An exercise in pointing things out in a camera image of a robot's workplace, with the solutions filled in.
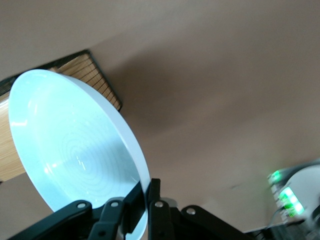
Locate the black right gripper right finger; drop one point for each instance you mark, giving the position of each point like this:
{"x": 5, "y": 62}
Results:
{"x": 162, "y": 222}

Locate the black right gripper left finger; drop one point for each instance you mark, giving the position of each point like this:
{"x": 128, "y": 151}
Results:
{"x": 75, "y": 220}

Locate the light blue round plate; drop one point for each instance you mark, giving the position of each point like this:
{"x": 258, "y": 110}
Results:
{"x": 75, "y": 137}

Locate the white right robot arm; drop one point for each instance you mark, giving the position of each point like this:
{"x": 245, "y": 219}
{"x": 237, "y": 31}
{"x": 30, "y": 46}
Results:
{"x": 302, "y": 180}

